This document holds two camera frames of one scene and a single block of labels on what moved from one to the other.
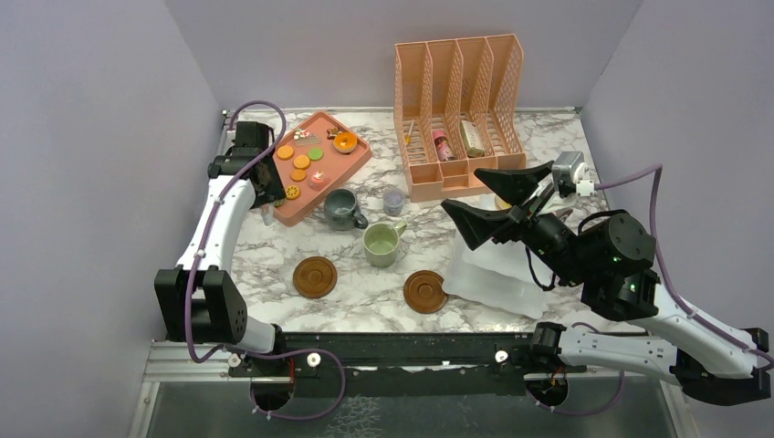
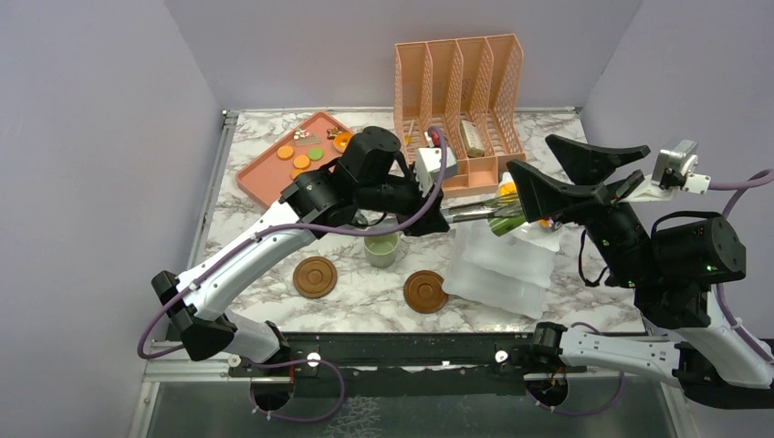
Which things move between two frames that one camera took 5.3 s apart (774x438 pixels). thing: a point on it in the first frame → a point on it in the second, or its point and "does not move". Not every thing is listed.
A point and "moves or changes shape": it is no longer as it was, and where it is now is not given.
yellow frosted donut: (502, 204) moves or changes shape
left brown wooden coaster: (314, 276) does not move
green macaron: (315, 154) does not move
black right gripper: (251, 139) → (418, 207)
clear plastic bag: (498, 276) does not move
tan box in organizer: (472, 138) does not move
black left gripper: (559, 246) → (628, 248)
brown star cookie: (332, 133) does not move
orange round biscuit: (285, 152) does not move
